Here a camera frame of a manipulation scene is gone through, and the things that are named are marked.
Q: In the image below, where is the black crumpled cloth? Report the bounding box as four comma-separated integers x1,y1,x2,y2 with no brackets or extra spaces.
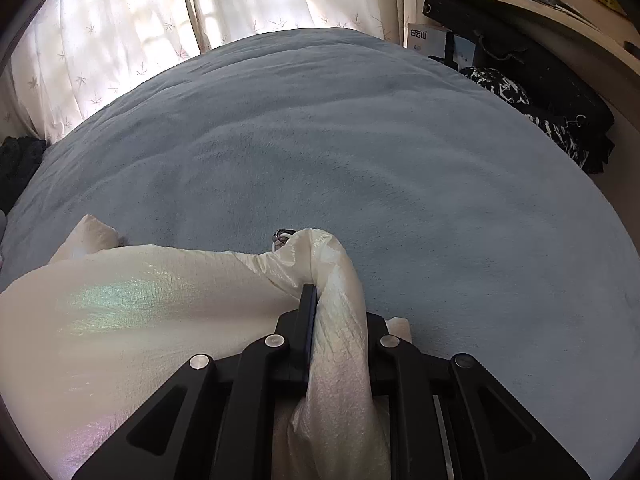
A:
0,136,49,214

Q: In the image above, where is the grey-blue fleece bed blanket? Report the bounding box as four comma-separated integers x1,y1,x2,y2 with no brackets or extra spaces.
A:
0,27,640,461

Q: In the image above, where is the black fabric bag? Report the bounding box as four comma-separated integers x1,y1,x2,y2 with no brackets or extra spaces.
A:
422,0,617,177

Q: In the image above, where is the white cardboard box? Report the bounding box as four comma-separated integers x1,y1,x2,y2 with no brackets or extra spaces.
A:
404,22,477,62

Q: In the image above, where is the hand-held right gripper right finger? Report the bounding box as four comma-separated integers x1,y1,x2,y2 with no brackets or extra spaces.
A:
367,312,592,480

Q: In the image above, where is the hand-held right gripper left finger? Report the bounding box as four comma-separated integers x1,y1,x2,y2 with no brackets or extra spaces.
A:
70,284,321,480

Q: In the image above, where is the curved wooden shelf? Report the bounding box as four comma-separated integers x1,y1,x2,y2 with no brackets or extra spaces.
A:
417,0,640,95

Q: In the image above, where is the white shiny puffer jacket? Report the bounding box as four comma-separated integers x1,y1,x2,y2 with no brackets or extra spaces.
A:
0,214,413,480

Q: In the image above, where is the black white patterned cloth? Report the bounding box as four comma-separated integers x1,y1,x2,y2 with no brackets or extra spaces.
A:
462,66,592,172

